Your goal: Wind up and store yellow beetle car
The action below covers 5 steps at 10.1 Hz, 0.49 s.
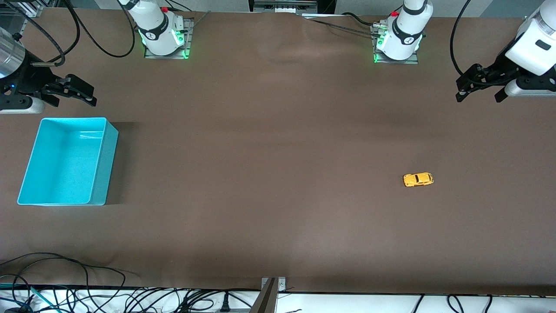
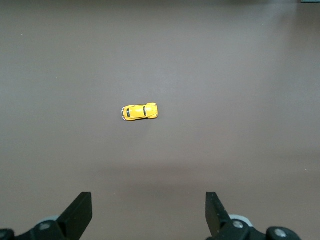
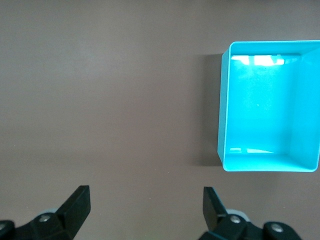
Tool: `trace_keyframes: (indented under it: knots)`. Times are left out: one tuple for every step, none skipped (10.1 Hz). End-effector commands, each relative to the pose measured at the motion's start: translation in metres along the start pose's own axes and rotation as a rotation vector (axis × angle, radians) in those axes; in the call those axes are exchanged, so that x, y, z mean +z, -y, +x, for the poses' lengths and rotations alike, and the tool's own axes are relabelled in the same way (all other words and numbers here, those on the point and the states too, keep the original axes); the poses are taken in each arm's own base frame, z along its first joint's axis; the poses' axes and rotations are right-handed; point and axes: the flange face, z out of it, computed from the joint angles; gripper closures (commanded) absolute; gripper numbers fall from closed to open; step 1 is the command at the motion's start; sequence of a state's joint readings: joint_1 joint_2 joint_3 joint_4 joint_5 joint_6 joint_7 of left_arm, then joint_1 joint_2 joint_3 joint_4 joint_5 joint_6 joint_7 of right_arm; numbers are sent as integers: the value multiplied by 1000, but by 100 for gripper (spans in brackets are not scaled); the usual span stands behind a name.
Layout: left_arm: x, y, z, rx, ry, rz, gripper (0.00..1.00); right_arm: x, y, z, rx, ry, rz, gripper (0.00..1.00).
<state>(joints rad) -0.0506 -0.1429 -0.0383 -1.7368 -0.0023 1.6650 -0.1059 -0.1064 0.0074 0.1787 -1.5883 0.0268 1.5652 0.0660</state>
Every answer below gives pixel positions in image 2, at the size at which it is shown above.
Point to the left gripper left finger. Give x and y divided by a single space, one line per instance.
72 220

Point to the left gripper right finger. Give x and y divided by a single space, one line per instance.
217 220

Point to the yellow beetle toy car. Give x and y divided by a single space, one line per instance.
140 112

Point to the brown table cover sheet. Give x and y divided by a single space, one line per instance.
160 62

